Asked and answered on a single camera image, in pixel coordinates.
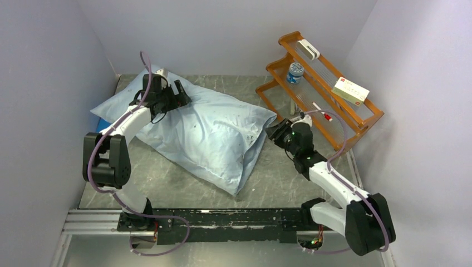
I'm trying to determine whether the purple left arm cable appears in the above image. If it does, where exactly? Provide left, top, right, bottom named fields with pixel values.
left=86, top=51, right=190, bottom=229

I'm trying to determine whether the white medicine box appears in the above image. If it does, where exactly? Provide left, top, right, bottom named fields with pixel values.
left=331, top=77, right=370, bottom=106

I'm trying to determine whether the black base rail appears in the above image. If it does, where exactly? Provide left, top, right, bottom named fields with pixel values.
left=117, top=207, right=319, bottom=245

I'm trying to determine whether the red white marker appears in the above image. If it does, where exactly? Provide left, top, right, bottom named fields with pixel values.
left=312, top=102, right=333, bottom=122

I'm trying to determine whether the light blue pillowcase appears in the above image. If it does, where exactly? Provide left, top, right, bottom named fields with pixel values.
left=90, top=65, right=277, bottom=196

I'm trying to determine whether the blue white jar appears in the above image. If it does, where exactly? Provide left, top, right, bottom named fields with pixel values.
left=286, top=62, right=304, bottom=84

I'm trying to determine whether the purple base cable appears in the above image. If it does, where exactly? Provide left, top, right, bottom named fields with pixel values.
left=302, top=230, right=351, bottom=255
left=129, top=217, right=191, bottom=258

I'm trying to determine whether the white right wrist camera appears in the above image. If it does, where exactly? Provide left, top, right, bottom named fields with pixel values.
left=291, top=115, right=313, bottom=127

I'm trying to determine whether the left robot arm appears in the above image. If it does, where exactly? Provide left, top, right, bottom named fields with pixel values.
left=82, top=71, right=192, bottom=231

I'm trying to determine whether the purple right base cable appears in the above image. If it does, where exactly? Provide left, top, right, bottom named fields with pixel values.
left=302, top=230, right=351, bottom=255

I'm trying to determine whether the orange wooden shelf rack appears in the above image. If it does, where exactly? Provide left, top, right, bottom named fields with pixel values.
left=256, top=31, right=384, bottom=154

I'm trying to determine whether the white rectangular device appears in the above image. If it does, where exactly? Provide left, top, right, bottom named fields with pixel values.
left=297, top=39, right=321, bottom=61

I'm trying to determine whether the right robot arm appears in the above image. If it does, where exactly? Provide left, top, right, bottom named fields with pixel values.
left=266, top=117, right=396, bottom=256

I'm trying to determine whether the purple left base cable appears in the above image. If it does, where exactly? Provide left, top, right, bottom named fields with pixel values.
left=129, top=217, right=191, bottom=258

